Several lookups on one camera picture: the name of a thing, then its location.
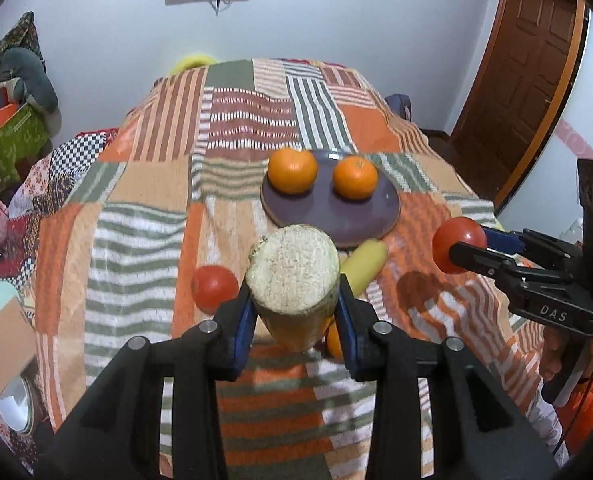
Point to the large orange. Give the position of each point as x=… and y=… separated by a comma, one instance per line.
x=355, y=178
x=292, y=170

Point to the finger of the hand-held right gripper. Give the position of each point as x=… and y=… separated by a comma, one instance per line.
x=481, y=257
x=501, y=241

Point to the yellow banana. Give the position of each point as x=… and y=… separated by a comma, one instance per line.
x=364, y=265

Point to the round metal bowl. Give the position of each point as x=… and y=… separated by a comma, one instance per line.
x=16, y=407

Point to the checkered quilt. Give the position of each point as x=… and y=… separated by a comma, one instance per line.
x=71, y=160

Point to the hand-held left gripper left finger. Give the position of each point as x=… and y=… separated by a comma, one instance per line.
x=241, y=312

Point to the red tomato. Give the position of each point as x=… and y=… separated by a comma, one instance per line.
x=455, y=232
x=214, y=287

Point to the grey bundled cloth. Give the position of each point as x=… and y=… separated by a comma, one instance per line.
x=26, y=77

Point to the small orange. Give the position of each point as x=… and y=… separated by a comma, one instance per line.
x=332, y=344

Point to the yellow round cushion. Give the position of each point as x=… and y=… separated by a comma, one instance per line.
x=191, y=62

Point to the brown cardboard sheet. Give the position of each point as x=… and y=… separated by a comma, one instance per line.
x=4, y=347

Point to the orange box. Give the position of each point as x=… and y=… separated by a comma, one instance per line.
x=6, y=116

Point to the striped patchwork blanket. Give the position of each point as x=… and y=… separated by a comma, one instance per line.
x=141, y=240

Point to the green patterned cloth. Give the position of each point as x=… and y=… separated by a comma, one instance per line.
x=11, y=152

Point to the blue bag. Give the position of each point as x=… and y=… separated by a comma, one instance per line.
x=401, y=107

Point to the person's right hand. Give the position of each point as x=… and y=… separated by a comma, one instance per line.
x=550, y=357

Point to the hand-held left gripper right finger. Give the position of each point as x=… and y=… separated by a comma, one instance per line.
x=344, y=320

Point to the purple round plate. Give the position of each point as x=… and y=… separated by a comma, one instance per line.
x=326, y=216

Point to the brown wooden door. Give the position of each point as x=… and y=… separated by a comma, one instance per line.
x=521, y=75

